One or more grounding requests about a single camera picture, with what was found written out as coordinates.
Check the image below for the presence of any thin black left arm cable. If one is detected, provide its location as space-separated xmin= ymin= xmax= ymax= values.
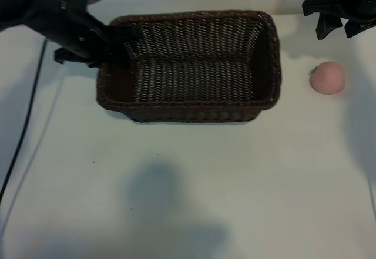
xmin=0 ymin=39 xmax=48 ymax=204

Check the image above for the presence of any dark brown wicker basket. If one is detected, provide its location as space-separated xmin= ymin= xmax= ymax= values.
xmin=96 ymin=10 xmax=283 ymax=123

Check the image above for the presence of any pink peach with green stem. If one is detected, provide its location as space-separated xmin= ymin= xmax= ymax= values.
xmin=308 ymin=61 xmax=345 ymax=95

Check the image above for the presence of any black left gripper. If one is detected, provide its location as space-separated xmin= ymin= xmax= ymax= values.
xmin=25 ymin=0 xmax=142 ymax=69

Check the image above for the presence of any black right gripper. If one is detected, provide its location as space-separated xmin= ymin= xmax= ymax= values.
xmin=301 ymin=0 xmax=376 ymax=41

